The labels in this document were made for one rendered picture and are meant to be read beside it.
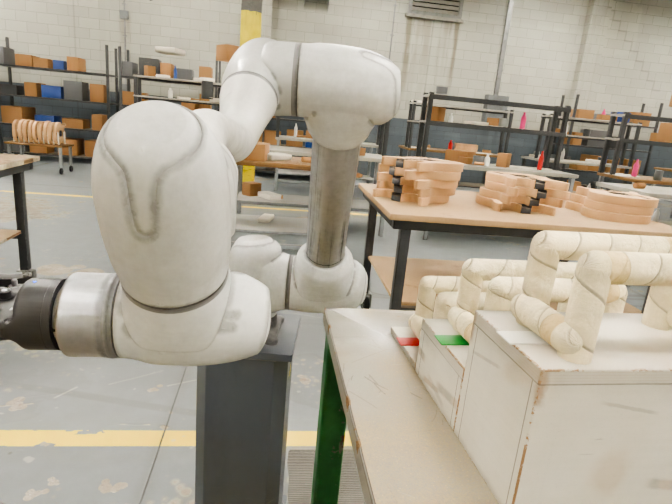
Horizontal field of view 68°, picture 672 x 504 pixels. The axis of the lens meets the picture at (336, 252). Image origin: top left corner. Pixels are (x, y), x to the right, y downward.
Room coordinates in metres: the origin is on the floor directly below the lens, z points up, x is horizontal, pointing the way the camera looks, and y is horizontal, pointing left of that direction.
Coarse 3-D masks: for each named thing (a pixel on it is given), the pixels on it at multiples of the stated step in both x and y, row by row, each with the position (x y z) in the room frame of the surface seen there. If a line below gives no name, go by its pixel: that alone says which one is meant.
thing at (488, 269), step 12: (468, 264) 0.69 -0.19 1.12; (480, 264) 0.69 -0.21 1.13; (492, 264) 0.69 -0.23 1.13; (504, 264) 0.69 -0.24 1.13; (516, 264) 0.70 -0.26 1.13; (564, 264) 0.72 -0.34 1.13; (576, 264) 0.72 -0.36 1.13; (492, 276) 0.69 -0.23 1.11; (516, 276) 0.69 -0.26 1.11; (564, 276) 0.71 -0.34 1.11
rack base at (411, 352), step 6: (396, 330) 0.85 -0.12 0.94; (402, 330) 0.85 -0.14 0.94; (408, 330) 0.86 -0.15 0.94; (396, 336) 0.83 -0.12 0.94; (402, 336) 0.83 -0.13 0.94; (408, 336) 0.83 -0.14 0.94; (414, 336) 0.83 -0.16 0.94; (402, 348) 0.79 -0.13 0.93; (408, 348) 0.78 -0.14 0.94; (414, 348) 0.78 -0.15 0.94; (408, 354) 0.76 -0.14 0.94; (414, 354) 0.76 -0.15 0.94; (414, 360) 0.74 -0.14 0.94; (414, 366) 0.73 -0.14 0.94
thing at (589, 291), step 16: (576, 272) 0.46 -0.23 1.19; (592, 272) 0.44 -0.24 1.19; (576, 288) 0.45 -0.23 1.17; (592, 288) 0.44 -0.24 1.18; (608, 288) 0.45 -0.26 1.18; (576, 304) 0.45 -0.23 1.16; (592, 304) 0.44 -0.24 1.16; (576, 320) 0.45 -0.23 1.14; (592, 320) 0.44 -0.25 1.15; (592, 336) 0.44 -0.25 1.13; (576, 352) 0.44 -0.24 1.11; (592, 352) 0.45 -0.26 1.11
